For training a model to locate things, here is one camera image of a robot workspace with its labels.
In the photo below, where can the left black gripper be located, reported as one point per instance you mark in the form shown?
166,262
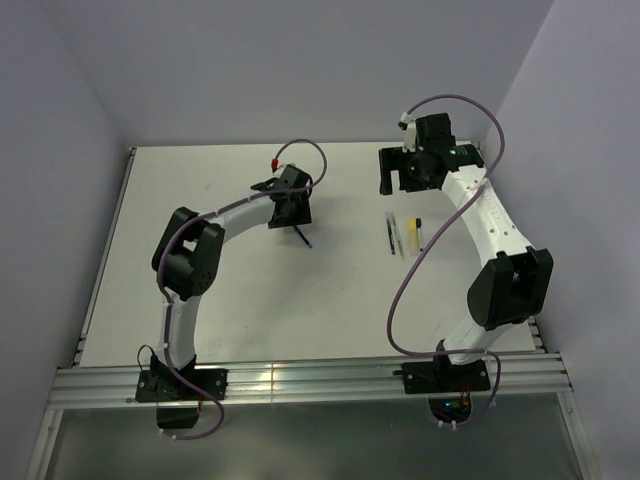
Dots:
301,217

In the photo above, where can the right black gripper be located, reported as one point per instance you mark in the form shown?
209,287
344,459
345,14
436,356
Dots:
394,159

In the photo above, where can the blue barrel pen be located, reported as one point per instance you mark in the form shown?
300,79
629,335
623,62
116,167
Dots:
301,235

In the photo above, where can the thin white pen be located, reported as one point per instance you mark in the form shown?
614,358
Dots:
419,233

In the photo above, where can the yellow highlighter pen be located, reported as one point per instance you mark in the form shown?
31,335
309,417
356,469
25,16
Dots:
413,237

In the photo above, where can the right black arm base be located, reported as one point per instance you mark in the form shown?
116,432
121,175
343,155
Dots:
449,387

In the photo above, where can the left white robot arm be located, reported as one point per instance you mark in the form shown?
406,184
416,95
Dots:
187,258

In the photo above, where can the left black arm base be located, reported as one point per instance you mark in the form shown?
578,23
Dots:
185,387

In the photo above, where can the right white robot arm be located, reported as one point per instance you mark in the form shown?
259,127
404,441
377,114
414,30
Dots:
513,281

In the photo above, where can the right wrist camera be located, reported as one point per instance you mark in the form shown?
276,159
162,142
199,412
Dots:
408,126

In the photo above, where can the aluminium rail frame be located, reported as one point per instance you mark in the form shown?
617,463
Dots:
313,390

